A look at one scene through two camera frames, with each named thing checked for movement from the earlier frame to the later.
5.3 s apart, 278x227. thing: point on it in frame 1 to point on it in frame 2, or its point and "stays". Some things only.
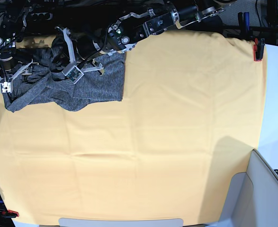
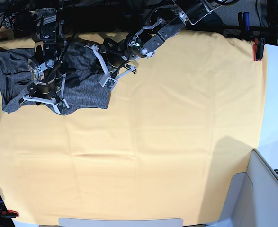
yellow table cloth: [192, 109] stays
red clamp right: [258, 48] stays
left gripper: [5, 65] to [50, 92]
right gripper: [83, 50] to [112, 55]
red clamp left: [9, 213] stays
